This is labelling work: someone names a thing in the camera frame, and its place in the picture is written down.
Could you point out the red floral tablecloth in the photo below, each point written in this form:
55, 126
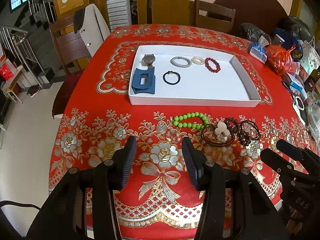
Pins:
159, 201

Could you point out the dark round folded table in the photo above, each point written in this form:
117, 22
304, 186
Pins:
264, 14

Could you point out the red bag on shelf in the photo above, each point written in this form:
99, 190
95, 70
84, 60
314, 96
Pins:
5, 72

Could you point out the blue plastic hair claw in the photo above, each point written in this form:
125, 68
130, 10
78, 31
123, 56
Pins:
144, 81

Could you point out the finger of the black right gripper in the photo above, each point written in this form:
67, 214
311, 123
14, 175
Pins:
308, 159
280, 165

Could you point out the blue white tissue pack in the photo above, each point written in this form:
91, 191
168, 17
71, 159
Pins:
257, 49

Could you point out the white shallow tray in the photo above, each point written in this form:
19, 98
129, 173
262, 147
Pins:
190, 76

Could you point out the wooden chair far side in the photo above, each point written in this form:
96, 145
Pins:
214, 17

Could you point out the wooden chair with jacket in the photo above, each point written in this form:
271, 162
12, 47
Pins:
69, 46

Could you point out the black hair tie white flower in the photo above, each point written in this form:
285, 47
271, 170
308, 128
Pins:
219, 129

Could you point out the black plastic bag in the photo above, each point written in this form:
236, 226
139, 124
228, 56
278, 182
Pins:
251, 32

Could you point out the white jacket on chair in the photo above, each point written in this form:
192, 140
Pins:
91, 26

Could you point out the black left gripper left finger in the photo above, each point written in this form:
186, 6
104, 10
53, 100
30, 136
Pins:
63, 214

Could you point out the metal staircase railing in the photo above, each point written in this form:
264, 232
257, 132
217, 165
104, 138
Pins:
29, 40

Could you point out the silver metal wristwatch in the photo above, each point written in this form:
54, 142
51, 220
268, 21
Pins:
148, 59

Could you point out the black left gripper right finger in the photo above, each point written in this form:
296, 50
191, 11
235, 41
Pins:
253, 214

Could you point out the orange plastic bag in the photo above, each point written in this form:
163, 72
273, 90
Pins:
279, 60

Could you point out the person right hand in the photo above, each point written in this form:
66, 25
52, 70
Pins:
303, 227

